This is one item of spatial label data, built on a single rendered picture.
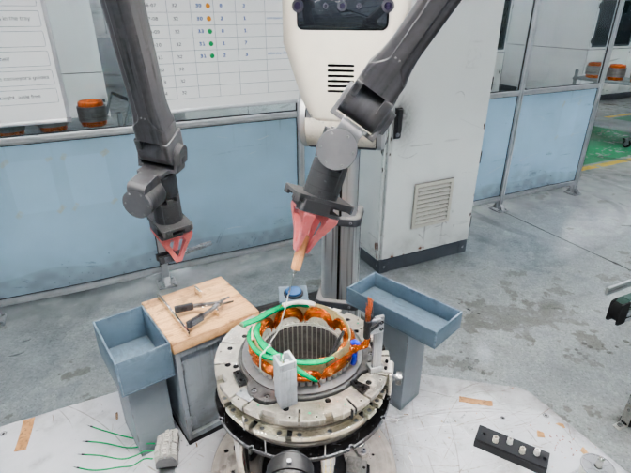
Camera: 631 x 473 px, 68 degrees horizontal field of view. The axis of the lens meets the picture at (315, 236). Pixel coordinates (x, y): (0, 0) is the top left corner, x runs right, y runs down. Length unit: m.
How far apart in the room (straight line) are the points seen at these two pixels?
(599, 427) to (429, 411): 1.41
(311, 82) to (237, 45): 1.88
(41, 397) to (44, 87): 1.54
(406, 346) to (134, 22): 0.83
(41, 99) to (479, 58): 2.51
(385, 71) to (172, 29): 2.26
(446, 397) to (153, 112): 0.95
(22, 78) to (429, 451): 2.49
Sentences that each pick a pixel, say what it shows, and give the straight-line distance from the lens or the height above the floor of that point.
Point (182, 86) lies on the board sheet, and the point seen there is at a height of 1.27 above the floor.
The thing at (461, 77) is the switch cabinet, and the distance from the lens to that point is 3.21.
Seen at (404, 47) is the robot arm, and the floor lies 1.62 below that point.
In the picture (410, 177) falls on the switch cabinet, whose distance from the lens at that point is 3.14.
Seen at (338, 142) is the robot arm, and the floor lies 1.51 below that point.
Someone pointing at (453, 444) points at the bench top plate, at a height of 0.78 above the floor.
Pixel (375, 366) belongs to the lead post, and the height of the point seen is 1.11.
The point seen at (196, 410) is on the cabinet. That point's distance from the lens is 1.14.
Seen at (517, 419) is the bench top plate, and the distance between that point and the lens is 1.30.
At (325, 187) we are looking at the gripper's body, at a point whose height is 1.42.
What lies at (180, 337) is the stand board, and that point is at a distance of 1.01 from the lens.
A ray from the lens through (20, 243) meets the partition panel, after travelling 3.15.
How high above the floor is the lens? 1.67
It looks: 26 degrees down
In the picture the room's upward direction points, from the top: straight up
